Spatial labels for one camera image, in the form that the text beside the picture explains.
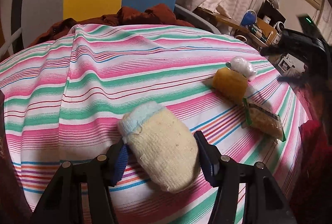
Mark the black rolled mat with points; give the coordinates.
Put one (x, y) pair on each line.
(16, 15)

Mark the clear plastic bag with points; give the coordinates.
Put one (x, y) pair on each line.
(242, 66)

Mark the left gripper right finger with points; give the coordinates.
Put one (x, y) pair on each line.
(208, 159)

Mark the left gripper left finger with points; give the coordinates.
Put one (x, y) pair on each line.
(117, 160)

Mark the brown cracker packet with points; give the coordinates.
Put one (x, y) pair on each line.
(263, 119)

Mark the yellow sponge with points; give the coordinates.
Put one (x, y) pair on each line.
(230, 84)

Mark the wooden side desk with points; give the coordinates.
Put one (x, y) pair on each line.
(259, 35)

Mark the cream blue knitted sock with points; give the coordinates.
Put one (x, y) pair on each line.
(162, 145)

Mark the dark red jacket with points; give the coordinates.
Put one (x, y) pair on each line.
(159, 14)

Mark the striped pink green tablecloth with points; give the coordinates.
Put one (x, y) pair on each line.
(63, 99)

